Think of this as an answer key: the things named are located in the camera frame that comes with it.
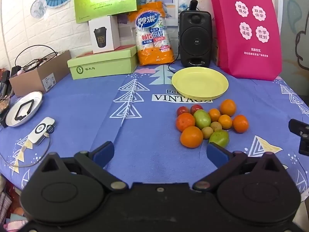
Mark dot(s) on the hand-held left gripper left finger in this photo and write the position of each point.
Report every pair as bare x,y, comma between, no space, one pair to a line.
105,151

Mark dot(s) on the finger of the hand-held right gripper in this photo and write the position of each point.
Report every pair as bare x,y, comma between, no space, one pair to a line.
298,125

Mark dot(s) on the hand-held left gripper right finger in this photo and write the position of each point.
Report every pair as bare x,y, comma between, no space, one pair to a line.
217,152

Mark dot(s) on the green tomato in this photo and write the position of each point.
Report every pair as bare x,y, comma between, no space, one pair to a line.
202,119
219,137

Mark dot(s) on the brown longan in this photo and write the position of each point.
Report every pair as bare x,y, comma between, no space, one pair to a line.
207,132
216,126

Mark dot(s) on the large orange mandarin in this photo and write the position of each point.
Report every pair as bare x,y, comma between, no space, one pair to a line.
184,122
228,107
240,123
191,137

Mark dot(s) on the small orange mandarin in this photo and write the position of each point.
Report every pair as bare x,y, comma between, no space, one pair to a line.
214,114
225,121

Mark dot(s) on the bright red tomato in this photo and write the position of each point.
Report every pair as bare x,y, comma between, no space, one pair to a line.
196,108

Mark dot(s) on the dark red tomato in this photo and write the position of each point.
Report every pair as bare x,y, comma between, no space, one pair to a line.
182,110

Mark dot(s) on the yellow plastic plate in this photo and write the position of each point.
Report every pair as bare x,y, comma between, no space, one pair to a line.
200,83

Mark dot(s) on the blue printed tablecloth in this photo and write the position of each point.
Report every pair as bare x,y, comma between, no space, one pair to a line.
96,116

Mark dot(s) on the white handheld device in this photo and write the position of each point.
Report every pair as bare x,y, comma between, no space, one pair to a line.
41,130

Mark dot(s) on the white round tray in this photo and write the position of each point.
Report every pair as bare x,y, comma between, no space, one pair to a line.
36,100

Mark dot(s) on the light green shoe box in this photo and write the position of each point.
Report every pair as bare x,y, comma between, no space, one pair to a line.
101,65

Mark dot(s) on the brown cardboard box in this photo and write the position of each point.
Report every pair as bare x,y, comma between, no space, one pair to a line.
38,79

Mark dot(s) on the pink shopping bag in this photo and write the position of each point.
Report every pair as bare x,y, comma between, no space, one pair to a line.
243,41

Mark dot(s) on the white cup box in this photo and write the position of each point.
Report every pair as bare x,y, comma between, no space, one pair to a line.
103,35

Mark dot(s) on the black speaker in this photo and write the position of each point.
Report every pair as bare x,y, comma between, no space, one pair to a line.
195,38

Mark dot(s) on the black power adapter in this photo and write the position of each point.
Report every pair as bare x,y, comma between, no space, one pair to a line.
15,70

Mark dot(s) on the orange paper cup pack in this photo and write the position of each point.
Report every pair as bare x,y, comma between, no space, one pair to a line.
154,41

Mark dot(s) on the shiny green gift box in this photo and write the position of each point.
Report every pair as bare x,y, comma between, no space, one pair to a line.
103,0

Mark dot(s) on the small blue paper fan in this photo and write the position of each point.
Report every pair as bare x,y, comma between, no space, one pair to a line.
38,8

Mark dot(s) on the black bracket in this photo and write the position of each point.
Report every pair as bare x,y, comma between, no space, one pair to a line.
18,116

